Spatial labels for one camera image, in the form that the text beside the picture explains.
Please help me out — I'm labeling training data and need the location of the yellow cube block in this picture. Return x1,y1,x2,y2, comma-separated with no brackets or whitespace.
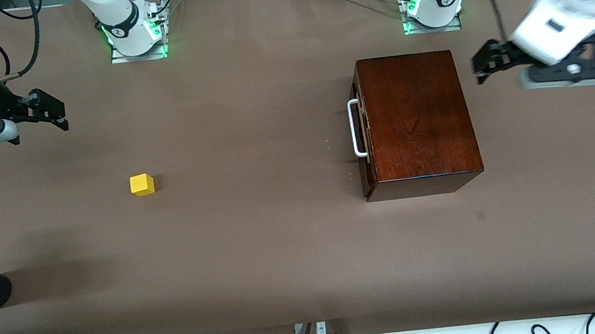
129,172,156,198

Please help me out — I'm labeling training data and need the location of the light wood drawer white handle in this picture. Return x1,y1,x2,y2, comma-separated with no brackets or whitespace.
345,82,375,165

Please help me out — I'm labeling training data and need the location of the dark brown wooden cabinet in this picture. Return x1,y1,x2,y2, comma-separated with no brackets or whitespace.
348,47,487,204

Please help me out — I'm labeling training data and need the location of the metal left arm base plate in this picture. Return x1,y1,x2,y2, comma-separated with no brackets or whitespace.
400,3,463,37

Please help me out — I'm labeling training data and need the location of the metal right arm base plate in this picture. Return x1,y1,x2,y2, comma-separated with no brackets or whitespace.
109,33,170,66

